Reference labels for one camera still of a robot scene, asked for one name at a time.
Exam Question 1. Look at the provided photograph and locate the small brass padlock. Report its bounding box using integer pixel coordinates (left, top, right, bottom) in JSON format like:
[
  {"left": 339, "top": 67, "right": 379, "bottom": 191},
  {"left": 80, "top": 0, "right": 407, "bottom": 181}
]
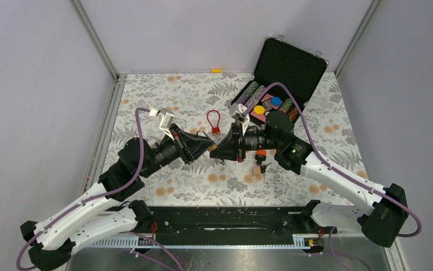
[{"left": 197, "top": 131, "right": 218, "bottom": 152}]

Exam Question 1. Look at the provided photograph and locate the black poker chip case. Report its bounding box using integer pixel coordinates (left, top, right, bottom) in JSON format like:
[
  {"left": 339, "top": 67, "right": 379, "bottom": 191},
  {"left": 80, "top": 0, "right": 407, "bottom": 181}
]
[{"left": 230, "top": 37, "right": 329, "bottom": 124}]

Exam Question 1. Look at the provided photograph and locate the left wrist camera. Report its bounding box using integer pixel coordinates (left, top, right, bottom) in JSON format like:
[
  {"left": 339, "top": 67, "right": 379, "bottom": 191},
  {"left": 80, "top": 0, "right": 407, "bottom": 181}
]
[{"left": 149, "top": 108, "right": 174, "bottom": 140}]

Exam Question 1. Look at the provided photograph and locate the red cable padlock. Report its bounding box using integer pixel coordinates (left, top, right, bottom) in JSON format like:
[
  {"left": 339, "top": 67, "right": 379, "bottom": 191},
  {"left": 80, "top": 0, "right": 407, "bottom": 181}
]
[{"left": 206, "top": 110, "right": 221, "bottom": 136}]

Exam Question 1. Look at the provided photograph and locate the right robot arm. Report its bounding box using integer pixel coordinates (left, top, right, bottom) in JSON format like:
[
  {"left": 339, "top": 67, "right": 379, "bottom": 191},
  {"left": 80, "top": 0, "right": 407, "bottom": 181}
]
[{"left": 210, "top": 111, "right": 409, "bottom": 247}]

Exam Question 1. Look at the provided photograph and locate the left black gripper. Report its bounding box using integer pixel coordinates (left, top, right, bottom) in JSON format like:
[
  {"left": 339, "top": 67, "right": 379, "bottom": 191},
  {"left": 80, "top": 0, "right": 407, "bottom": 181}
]
[{"left": 140, "top": 122, "right": 213, "bottom": 177}]

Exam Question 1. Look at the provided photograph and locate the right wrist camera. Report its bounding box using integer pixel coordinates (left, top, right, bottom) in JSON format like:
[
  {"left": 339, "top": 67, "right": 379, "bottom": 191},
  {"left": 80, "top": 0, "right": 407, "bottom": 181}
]
[{"left": 229, "top": 103, "right": 250, "bottom": 135}]

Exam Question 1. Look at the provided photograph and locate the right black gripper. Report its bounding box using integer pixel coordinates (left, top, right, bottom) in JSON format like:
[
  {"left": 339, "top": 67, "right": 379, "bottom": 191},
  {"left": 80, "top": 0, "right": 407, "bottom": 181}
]
[{"left": 211, "top": 121, "right": 281, "bottom": 163}]

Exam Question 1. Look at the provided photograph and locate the tan block near keys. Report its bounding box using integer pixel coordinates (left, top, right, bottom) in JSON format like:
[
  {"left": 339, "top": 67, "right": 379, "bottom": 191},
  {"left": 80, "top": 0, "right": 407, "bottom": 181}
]
[{"left": 252, "top": 166, "right": 262, "bottom": 177}]

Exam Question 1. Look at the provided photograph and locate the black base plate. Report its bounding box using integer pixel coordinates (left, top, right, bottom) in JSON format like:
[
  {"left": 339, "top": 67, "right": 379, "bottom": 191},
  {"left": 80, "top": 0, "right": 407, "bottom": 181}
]
[{"left": 133, "top": 206, "right": 331, "bottom": 247}]

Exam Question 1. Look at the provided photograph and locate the orange black padlock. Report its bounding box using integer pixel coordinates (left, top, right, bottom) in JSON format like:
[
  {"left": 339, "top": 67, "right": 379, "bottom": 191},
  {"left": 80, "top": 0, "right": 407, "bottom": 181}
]
[{"left": 255, "top": 150, "right": 267, "bottom": 166}]

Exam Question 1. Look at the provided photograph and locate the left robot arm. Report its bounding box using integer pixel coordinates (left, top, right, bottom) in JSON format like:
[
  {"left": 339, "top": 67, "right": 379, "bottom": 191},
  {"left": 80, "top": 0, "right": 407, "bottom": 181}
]
[{"left": 20, "top": 124, "right": 215, "bottom": 270}]

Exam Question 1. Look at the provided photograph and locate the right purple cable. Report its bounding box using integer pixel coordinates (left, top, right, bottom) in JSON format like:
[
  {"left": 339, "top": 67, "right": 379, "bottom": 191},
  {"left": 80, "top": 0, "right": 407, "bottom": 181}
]
[{"left": 244, "top": 82, "right": 423, "bottom": 271}]

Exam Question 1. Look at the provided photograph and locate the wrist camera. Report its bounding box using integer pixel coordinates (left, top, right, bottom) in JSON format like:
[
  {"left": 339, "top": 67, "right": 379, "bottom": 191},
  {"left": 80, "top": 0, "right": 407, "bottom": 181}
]
[
  {"left": 149, "top": 108, "right": 174, "bottom": 140},
  {"left": 229, "top": 103, "right": 250, "bottom": 135}
]

